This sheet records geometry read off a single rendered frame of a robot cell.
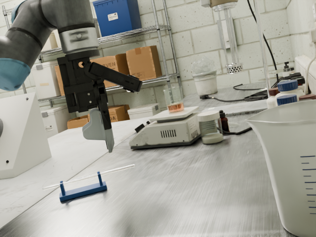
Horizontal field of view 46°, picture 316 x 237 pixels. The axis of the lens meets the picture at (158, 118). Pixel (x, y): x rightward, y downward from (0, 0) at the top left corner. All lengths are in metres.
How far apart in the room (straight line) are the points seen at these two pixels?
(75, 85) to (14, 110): 0.55
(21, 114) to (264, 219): 0.89
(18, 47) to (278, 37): 2.87
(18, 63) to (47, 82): 2.96
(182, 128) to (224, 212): 0.47
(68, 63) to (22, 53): 0.09
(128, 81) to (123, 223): 0.30
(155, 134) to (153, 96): 2.59
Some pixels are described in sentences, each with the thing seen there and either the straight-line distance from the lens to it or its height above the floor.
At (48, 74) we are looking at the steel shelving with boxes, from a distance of 3.71.
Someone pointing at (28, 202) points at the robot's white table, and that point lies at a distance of 0.88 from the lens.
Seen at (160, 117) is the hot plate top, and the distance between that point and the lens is 1.05.
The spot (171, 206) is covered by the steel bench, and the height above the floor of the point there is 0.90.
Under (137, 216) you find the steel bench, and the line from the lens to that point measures 0.65.
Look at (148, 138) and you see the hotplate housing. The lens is 1.08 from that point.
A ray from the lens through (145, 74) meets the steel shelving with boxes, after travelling 3.27.
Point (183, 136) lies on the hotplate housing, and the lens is 1.03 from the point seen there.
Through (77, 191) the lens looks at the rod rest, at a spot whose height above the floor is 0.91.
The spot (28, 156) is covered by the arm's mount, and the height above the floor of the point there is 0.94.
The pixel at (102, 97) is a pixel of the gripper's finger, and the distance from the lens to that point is 0.75.
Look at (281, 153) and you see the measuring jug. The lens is 0.46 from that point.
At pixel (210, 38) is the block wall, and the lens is 3.49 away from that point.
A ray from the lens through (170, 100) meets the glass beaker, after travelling 1.06.
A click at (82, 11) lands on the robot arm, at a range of 0.77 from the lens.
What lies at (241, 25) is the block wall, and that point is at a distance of 3.46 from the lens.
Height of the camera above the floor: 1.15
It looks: 9 degrees down
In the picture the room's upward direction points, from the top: 11 degrees counter-clockwise
